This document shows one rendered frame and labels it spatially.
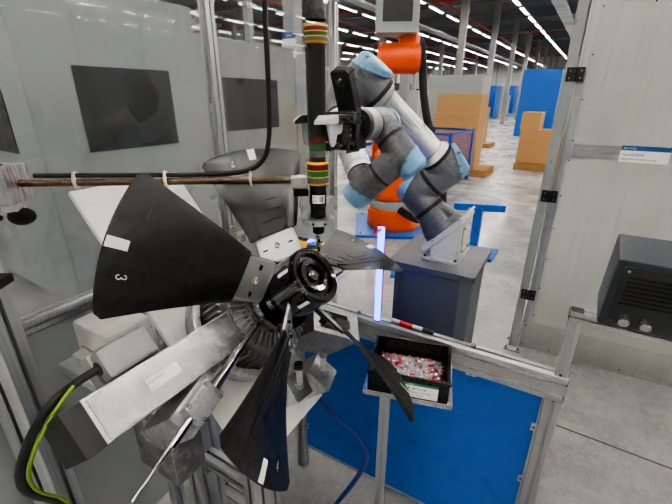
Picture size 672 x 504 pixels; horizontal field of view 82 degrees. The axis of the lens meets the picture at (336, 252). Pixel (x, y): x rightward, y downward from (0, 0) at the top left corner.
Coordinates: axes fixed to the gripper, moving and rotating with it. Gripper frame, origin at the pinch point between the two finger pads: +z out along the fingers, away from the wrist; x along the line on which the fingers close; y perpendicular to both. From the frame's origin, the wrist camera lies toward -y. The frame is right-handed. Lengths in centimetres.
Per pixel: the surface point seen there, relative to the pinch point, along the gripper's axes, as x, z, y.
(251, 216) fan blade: 13.1, 3.7, 20.2
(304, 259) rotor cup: -2.3, 5.6, 26.2
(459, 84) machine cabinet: 267, -1029, -45
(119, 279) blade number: 9.8, 35.1, 21.9
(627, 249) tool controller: -57, -38, 27
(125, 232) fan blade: 10.4, 32.5, 15.3
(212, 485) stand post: 32, 11, 107
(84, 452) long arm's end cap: 4, 47, 42
